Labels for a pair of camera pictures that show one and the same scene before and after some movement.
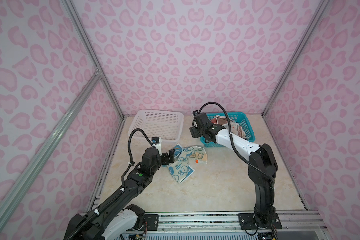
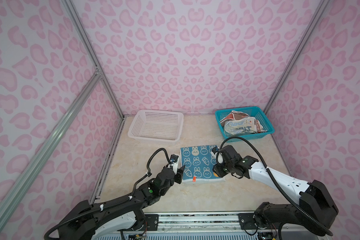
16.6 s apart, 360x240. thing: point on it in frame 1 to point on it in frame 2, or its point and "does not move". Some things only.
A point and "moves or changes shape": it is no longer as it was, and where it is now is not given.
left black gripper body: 155,170 to 162,193
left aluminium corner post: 99,71 does not move
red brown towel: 220,119 to 234,115
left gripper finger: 166,159 to 178,177
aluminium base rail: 294,220 does not move
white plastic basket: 167,124 does not move
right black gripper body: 195,133 to 222,169
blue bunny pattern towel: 180,170 moves or changes shape
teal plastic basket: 245,121 to 255,111
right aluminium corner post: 316,16 does not move
